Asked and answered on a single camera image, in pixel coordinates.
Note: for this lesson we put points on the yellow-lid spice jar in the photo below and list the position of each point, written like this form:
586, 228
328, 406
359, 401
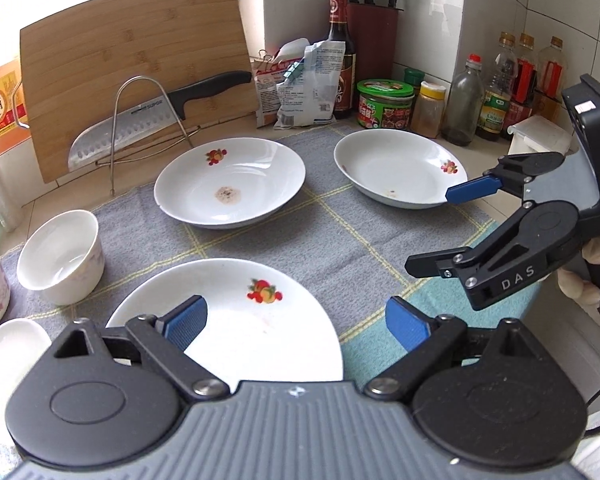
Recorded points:
427, 115

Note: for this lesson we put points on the tall stack of plastic cups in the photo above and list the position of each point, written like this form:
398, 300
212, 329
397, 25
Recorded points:
0, 190

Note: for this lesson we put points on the red-label sauce bottle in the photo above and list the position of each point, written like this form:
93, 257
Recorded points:
525, 75

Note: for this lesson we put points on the orange cooking wine jug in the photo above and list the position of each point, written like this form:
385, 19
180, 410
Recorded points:
0, 110

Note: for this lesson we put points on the small green-cap jar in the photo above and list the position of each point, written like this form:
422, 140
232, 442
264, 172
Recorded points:
414, 77

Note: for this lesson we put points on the grey checked cloth mat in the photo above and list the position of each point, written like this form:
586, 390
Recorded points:
330, 240

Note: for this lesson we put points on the teal binder clips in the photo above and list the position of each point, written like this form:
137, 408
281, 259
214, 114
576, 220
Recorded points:
295, 71

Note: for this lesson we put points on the dark red knife block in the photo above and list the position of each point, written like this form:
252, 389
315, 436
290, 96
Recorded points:
375, 40

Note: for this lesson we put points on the green-label dark bottle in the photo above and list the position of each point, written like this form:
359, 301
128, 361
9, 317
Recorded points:
495, 110

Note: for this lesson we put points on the red-cap clear glass bottle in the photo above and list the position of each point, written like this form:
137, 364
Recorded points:
462, 100

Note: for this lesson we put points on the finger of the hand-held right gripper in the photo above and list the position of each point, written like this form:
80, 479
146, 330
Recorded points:
437, 262
472, 187

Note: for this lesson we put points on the gold-cap clear bottle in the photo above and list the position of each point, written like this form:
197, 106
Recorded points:
552, 70

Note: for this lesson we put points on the green-lid sauce jar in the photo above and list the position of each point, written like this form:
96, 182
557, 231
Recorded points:
385, 110

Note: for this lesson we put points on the dark soy sauce bottle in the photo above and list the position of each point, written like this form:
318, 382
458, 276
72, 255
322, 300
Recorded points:
341, 35

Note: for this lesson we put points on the white fruit-print plate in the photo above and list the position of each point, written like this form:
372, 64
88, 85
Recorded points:
250, 180
390, 165
260, 340

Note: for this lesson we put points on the translucent white food bag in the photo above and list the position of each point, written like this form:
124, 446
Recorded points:
310, 95

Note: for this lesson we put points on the orange and white food bag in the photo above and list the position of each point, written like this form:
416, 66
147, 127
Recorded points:
267, 95

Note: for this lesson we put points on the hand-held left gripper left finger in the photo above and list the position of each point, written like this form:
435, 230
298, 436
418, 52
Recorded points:
185, 317

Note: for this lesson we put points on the white plastic box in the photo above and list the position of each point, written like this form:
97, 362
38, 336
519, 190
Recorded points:
540, 132

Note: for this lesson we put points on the bamboo cutting board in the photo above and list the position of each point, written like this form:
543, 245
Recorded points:
130, 35

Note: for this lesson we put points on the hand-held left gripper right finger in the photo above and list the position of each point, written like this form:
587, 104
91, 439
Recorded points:
405, 322

